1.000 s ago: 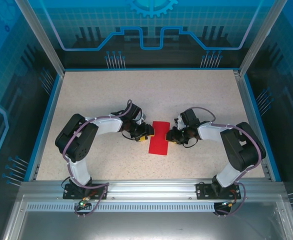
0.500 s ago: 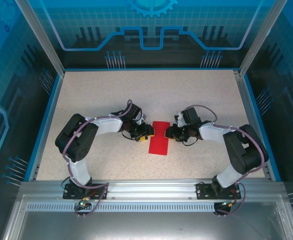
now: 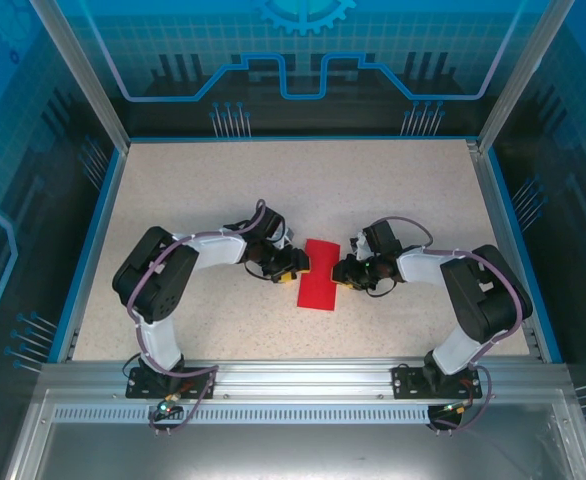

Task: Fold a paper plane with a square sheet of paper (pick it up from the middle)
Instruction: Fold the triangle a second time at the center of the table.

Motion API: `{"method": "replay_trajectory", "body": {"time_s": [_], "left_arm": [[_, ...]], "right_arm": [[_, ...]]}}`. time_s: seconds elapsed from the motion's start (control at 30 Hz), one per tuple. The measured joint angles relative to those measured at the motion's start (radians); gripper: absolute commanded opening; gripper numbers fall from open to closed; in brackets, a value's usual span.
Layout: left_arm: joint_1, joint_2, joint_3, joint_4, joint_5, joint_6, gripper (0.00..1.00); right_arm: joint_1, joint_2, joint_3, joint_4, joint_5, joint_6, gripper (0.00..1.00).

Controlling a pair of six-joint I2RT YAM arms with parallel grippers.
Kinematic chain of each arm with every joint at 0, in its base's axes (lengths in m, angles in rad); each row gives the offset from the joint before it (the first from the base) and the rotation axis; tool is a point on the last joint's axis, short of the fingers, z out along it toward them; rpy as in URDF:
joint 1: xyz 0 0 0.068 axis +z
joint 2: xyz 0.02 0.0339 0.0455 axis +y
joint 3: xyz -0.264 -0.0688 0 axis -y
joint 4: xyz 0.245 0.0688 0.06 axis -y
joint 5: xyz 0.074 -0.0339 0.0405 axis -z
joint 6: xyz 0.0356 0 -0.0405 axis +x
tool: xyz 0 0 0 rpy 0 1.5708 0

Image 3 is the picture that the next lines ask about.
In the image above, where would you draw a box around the steel sheet tray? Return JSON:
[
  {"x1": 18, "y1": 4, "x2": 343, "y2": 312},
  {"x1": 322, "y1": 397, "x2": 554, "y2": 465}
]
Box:
[{"x1": 2, "y1": 389, "x2": 586, "y2": 480}]

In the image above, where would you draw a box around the blue table edge strip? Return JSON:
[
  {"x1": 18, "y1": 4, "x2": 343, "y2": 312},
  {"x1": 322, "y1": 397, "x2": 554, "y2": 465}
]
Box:
[
  {"x1": 487, "y1": 147, "x2": 564, "y2": 364},
  {"x1": 55, "y1": 147, "x2": 127, "y2": 364}
]

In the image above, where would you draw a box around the aluminium mounting rail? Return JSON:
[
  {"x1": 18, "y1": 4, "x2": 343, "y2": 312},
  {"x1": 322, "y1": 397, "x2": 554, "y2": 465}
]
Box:
[{"x1": 40, "y1": 357, "x2": 572, "y2": 401}]

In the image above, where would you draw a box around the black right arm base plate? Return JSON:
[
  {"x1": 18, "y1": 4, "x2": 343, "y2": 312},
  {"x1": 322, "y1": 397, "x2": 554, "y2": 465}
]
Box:
[{"x1": 391, "y1": 364, "x2": 479, "y2": 400}]

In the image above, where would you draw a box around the aluminium side rail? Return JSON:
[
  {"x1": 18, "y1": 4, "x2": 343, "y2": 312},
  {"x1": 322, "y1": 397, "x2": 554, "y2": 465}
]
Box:
[{"x1": 465, "y1": 139, "x2": 547, "y2": 362}]

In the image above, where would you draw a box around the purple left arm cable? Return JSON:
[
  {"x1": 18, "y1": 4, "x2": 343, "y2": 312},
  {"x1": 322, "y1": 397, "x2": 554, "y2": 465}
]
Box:
[{"x1": 122, "y1": 198, "x2": 287, "y2": 437}]

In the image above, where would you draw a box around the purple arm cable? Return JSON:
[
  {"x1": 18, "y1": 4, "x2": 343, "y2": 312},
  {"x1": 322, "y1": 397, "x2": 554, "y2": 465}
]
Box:
[
  {"x1": 370, "y1": 215, "x2": 533, "y2": 435},
  {"x1": 122, "y1": 198, "x2": 287, "y2": 437}
]

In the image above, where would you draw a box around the slotted grey cable duct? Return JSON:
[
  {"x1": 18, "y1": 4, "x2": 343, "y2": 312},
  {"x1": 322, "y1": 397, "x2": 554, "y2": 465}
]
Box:
[{"x1": 52, "y1": 405, "x2": 557, "y2": 426}]

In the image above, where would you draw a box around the right cable connector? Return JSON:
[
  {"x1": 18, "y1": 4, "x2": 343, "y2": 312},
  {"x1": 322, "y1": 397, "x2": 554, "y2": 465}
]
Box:
[{"x1": 440, "y1": 399, "x2": 474, "y2": 416}]

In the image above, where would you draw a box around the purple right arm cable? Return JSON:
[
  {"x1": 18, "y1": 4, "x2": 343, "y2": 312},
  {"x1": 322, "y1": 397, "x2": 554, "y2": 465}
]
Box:
[{"x1": 370, "y1": 215, "x2": 533, "y2": 435}]

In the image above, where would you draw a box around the left cable connector green light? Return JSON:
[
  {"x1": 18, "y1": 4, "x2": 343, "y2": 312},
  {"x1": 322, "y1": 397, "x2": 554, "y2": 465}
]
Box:
[{"x1": 155, "y1": 392, "x2": 182, "y2": 416}]

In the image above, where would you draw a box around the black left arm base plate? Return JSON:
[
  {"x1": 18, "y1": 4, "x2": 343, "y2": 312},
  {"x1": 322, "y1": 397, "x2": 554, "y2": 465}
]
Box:
[{"x1": 125, "y1": 366, "x2": 218, "y2": 400}]

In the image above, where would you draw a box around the aluminium frame post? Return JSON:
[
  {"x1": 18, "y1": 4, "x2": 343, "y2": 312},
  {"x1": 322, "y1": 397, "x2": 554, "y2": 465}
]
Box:
[
  {"x1": 476, "y1": 0, "x2": 574, "y2": 154},
  {"x1": 28, "y1": 0, "x2": 132, "y2": 151}
]

